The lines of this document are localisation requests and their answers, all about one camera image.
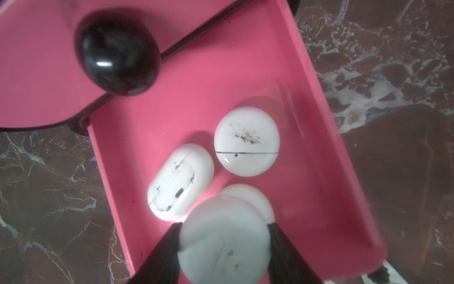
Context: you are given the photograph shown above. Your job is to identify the white oval earphone case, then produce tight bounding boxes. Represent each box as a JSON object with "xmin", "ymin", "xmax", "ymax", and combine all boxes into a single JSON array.
[{"xmin": 147, "ymin": 144, "xmax": 215, "ymax": 221}]

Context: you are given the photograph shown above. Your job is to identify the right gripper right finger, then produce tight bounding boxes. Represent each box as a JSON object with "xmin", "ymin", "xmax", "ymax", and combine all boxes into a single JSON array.
[{"xmin": 268, "ymin": 223, "xmax": 323, "ymax": 284}]

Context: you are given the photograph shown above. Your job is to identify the pink drawer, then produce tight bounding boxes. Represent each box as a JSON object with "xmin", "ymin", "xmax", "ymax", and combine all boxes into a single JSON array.
[
  {"xmin": 89, "ymin": 1, "xmax": 387, "ymax": 280},
  {"xmin": 1, "ymin": 1, "xmax": 245, "ymax": 132}
]

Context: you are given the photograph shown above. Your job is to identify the white round earphone case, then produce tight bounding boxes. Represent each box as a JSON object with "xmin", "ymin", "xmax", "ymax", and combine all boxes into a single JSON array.
[
  {"xmin": 214, "ymin": 106, "xmax": 280, "ymax": 177},
  {"xmin": 177, "ymin": 195, "xmax": 271, "ymax": 284},
  {"xmin": 220, "ymin": 183, "xmax": 275, "ymax": 224}
]

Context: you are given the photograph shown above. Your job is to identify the yellow black pliers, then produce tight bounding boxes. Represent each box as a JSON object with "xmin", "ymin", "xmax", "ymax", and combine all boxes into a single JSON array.
[{"xmin": 361, "ymin": 261, "xmax": 408, "ymax": 284}]

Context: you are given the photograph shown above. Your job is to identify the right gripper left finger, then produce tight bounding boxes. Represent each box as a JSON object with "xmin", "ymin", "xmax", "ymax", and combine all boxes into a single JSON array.
[{"xmin": 127, "ymin": 222, "xmax": 183, "ymax": 284}]

